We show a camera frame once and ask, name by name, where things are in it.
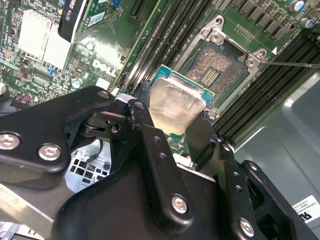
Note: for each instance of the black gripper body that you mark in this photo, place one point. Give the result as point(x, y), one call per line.
point(112, 212)

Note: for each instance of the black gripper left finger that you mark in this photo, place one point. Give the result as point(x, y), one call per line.
point(162, 175)

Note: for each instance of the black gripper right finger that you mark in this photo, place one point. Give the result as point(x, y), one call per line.
point(232, 175)

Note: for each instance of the metal socket cover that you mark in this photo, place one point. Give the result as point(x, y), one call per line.
point(182, 161)

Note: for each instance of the silver topped CPU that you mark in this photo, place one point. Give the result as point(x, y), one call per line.
point(175, 105)

